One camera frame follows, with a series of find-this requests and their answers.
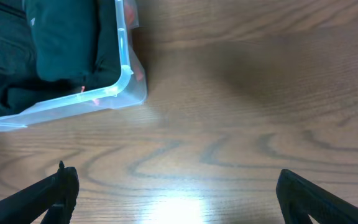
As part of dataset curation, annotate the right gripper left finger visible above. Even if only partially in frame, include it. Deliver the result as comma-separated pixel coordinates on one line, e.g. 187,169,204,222
0,161,79,224

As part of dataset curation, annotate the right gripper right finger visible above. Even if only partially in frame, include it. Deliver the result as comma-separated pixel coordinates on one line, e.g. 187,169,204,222
276,169,358,224

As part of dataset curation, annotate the small black garment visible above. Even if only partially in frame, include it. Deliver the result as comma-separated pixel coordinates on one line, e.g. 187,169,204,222
22,0,98,82

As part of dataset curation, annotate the black garment with tag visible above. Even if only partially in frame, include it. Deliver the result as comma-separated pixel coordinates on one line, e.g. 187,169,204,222
85,0,121,90

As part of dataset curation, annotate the pink printed t-shirt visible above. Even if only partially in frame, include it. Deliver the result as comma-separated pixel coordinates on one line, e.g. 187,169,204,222
76,1,147,109

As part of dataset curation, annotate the clear plastic storage bin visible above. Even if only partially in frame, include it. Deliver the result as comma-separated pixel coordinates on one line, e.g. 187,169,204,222
0,0,147,132

